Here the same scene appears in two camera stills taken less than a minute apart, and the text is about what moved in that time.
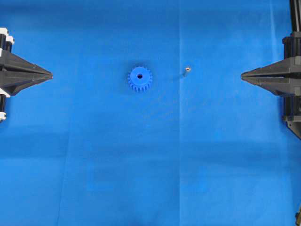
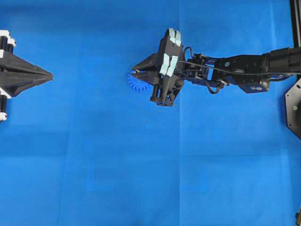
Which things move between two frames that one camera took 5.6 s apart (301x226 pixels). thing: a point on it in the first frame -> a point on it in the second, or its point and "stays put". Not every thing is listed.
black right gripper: (283, 78) -> (166, 65)
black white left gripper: (16, 73) stays put
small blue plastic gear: (139, 79) stays put
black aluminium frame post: (295, 13) stays put
